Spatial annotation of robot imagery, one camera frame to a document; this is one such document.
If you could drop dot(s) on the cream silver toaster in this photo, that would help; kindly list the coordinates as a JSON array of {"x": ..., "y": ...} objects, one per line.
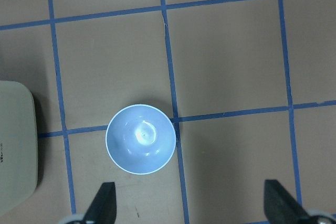
[{"x": 19, "y": 154}]

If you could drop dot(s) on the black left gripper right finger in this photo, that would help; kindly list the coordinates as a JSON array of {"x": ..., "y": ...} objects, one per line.
[{"x": 280, "y": 206}]

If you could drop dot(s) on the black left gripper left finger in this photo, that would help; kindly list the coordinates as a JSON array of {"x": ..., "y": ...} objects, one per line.
[{"x": 103, "y": 208}]

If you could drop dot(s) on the blue bowl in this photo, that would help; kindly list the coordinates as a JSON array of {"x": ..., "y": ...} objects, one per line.
[{"x": 140, "y": 139}]

